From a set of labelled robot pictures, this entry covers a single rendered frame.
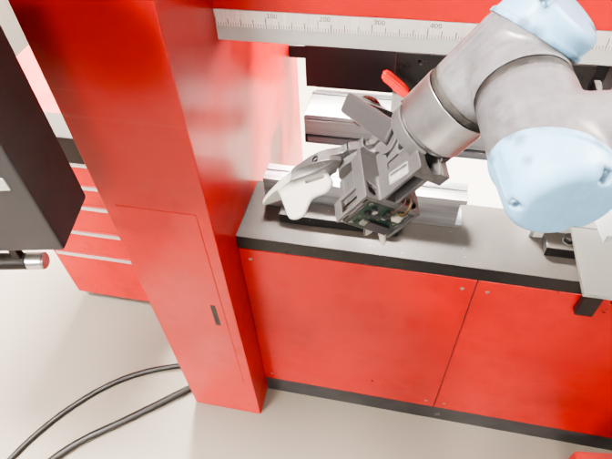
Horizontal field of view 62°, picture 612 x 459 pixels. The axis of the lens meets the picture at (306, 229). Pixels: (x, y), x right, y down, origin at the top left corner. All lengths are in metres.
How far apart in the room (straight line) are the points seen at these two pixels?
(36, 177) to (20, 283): 1.87
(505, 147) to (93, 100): 0.79
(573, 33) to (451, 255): 0.89
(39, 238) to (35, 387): 1.49
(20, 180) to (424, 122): 0.54
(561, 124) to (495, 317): 1.08
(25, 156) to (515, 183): 0.63
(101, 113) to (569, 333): 1.20
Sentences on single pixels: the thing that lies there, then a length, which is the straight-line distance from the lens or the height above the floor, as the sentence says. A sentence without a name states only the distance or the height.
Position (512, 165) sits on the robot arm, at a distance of 0.37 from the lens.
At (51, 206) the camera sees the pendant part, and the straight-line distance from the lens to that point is 0.84.
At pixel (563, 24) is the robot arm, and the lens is 0.43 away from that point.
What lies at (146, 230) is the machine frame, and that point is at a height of 0.98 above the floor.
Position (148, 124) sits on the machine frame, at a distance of 0.99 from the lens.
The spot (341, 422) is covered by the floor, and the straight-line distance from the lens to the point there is 1.97.
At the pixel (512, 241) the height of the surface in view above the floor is 0.88.
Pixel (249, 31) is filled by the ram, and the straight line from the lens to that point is 1.06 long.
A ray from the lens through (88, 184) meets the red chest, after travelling 1.81.
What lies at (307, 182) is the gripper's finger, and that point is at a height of 1.45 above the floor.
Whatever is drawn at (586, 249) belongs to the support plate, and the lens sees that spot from 1.21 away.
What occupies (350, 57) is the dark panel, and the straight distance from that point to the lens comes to 1.67.
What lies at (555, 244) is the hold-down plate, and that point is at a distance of 1.32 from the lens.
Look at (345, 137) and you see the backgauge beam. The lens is 1.49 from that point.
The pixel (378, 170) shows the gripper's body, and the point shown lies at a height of 1.48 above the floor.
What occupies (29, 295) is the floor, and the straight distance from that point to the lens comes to 2.60.
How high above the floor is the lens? 1.83
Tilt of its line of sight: 48 degrees down
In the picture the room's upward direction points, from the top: 3 degrees counter-clockwise
